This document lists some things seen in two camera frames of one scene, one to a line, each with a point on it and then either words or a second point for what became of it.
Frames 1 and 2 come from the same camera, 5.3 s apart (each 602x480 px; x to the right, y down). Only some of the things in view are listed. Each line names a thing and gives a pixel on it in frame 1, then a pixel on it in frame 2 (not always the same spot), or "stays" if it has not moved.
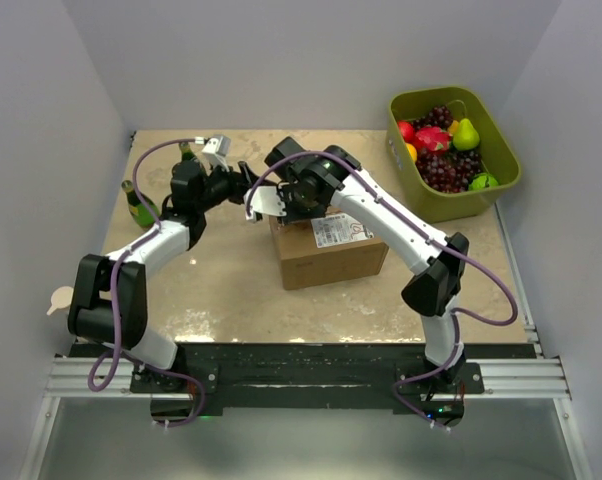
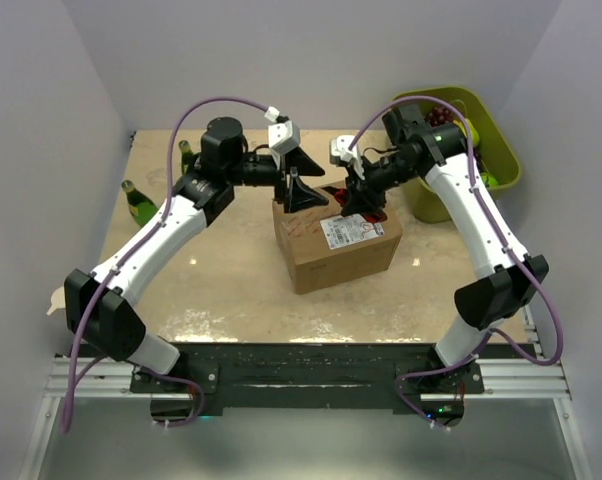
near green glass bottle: (138, 210) stays
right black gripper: (284, 192) -> (362, 194)
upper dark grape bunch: (439, 116) stays
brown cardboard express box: (337, 246) stays
